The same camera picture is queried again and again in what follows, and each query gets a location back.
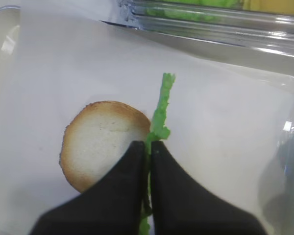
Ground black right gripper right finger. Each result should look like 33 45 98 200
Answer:
150 141 266 235

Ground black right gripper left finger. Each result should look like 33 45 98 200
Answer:
30 141 145 235

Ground green lettuce leaf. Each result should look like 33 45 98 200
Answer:
138 73 176 235

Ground green lettuce pile in container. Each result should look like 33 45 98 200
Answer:
144 0 243 23

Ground clear lettuce cheese container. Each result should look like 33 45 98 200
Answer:
113 0 294 57

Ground toasted bottom bun half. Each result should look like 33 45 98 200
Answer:
59 101 150 193

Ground white parchment paper sheet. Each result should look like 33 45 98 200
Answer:
0 12 294 235

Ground silver metal tray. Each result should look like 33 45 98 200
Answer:
0 4 294 235

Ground yellow cheese slices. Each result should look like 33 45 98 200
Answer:
243 0 294 15

